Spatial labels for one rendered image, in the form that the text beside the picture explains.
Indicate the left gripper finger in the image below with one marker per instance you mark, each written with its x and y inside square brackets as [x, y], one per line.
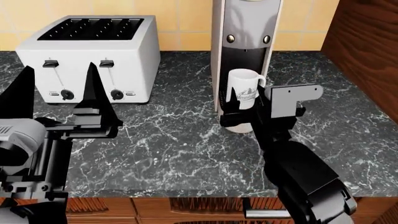
[93, 93]
[18, 98]

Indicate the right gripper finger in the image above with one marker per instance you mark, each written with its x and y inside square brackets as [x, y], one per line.
[237, 119]
[263, 98]

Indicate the white mug with mountain print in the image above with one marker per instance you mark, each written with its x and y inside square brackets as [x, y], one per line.
[244, 80]

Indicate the round metal coffee machine button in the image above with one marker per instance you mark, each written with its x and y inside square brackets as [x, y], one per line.
[266, 39]
[230, 38]

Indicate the tall grey coffee machine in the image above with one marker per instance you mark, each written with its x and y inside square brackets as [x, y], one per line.
[248, 21]

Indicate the wooden base cabinet drawers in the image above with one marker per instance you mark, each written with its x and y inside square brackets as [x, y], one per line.
[149, 210]

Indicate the dark wooden tall cabinet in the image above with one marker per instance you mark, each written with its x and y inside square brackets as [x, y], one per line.
[367, 46]

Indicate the black toaster dial knob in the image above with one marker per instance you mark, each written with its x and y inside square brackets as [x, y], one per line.
[116, 94]
[66, 94]

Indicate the black toaster lever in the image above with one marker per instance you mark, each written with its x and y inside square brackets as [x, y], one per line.
[106, 63]
[50, 63]

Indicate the white four-slot toaster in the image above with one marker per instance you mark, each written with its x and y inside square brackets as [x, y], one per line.
[93, 51]

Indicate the grey right gripper camera bracket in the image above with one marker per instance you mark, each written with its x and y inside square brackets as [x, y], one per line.
[286, 100]

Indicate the grey left gripper camera housing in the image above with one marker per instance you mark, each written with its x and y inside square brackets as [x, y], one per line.
[25, 135]

